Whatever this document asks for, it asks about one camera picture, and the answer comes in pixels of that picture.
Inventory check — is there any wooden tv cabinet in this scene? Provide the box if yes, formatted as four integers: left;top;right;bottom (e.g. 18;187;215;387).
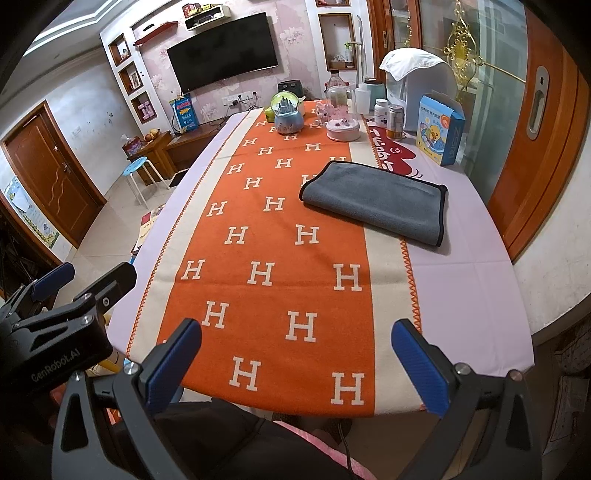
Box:
139;124;222;186

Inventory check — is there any pink tissue box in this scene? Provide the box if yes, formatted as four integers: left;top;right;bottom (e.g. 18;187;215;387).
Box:
122;135;147;160

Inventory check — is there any blue round stool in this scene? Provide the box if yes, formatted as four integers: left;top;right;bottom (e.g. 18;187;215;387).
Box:
123;156;170;209

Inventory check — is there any black television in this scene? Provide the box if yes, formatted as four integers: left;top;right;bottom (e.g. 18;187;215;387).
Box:
165;12;280;93

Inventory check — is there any white cloth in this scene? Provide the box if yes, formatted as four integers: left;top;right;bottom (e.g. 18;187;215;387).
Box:
379;48;448;81

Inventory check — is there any wooden sliding door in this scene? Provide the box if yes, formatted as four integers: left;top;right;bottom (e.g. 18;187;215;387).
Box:
488;18;591;261

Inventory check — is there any amber jar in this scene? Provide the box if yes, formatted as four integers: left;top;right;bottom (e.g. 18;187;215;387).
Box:
387;104;405;140

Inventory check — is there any grey towel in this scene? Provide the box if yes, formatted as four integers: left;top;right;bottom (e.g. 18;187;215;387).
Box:
299;160;449;247

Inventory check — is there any orange patterned blanket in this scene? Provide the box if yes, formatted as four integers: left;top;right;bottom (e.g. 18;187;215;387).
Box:
126;100;423;419

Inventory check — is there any snow globe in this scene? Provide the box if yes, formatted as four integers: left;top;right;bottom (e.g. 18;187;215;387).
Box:
270;91;305;135

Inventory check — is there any white water dispenser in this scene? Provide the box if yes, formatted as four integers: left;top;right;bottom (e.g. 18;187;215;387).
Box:
379;49;458;139

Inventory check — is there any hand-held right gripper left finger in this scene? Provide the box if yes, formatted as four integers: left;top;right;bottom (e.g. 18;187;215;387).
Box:
52;318;203;480

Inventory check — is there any white wall shelf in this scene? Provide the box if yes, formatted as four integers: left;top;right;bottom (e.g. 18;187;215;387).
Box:
185;4;232;31

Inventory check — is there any blue cardboard box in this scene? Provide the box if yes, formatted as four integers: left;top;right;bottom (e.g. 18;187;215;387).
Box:
416;90;466;167

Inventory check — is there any pink music box dome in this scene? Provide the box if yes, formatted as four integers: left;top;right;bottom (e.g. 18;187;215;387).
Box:
326;86;361;142

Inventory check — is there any red wall shelf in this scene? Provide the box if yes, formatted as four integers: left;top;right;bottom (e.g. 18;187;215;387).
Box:
133;20;179;47

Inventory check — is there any blue toy box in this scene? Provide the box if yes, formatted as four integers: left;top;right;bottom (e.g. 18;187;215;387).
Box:
168;93;200;134

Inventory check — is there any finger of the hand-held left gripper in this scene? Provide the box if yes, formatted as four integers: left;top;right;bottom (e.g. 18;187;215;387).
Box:
0;262;76;319
14;262;138;337

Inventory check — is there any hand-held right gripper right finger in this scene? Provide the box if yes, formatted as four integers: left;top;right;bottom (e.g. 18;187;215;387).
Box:
390;318;542;480

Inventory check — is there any lilac tablecloth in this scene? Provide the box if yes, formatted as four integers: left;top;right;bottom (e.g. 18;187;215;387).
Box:
105;98;534;379

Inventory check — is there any clear plastic bottle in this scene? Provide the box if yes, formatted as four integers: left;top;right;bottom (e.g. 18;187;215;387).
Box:
325;69;350;100

